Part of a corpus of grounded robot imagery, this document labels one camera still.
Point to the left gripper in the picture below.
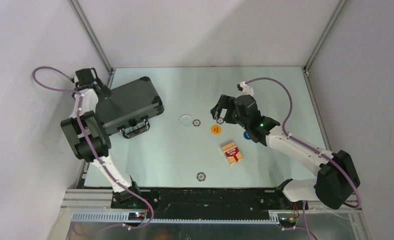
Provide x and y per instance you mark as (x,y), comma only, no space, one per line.
(104,92)

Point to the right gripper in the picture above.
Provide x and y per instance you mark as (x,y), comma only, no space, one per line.
(225,102)

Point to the black poker set case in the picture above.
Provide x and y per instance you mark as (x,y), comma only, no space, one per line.
(130,107)

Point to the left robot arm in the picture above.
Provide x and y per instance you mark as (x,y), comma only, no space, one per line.
(88,138)

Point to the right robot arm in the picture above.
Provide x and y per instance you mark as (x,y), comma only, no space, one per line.
(335,178)

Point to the poker chip middle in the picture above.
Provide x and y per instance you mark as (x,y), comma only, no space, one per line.
(220,121)

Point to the orange round button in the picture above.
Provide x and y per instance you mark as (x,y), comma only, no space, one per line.
(216,129)

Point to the poker chip near disc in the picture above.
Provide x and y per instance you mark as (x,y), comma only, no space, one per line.
(196,123)

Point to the blue round button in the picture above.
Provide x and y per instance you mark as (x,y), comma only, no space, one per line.
(246,135)

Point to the clear round disc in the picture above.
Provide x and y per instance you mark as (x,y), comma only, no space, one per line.
(185,120)

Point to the red playing card box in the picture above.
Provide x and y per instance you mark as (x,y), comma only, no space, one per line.
(232,153)

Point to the poker chip front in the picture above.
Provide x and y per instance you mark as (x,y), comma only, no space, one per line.
(201,176)

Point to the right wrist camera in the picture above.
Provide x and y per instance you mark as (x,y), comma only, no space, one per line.
(245,89)

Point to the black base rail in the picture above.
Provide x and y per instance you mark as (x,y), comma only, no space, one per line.
(230,204)

